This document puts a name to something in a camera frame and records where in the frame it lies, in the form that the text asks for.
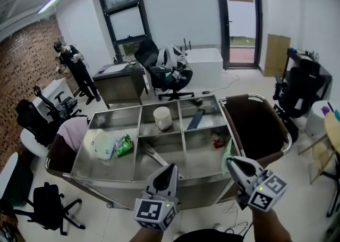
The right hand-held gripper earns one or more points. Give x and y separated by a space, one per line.
265 195

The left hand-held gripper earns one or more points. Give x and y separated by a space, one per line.
154 211

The small red object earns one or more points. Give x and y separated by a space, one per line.
218 143

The green snack packet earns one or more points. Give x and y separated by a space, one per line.
123 146

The white cylindrical cup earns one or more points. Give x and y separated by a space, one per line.
162 117

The dark blue bar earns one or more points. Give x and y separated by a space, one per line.
196 119

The steel compartment tray table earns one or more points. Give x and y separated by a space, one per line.
111 121

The small dark blurry object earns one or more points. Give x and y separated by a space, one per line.
199 100

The person's left forearm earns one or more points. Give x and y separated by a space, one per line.
146 235

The person's right forearm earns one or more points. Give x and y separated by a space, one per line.
268 225

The person's shirt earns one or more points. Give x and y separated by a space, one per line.
207 237

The wooden stool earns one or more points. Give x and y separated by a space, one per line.
321 155

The white round stool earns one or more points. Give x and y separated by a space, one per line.
316 121

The black power adapter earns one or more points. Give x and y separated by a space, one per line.
206 92

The round wooden table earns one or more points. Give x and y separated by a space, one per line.
335 132

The black office chair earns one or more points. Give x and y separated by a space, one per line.
63 105
47 203
148 57
32 121
302 89

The dark wooden desk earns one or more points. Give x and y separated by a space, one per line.
119 89

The pink cloth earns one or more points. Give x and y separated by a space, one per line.
73 132

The spare hand-held gripper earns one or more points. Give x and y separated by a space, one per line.
175 74

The white low cabinet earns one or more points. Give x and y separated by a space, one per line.
204 68

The cardboard sheet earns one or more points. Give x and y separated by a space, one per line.
277 54

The black shelf rack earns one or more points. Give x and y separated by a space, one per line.
325 73

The black framed glass door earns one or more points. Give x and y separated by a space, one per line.
239 36

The white chair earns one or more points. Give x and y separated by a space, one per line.
33 142
8 171

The black router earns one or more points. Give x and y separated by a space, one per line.
187 45

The white side cabinet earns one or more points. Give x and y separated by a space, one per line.
53 89

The black framed window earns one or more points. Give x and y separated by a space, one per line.
125 9

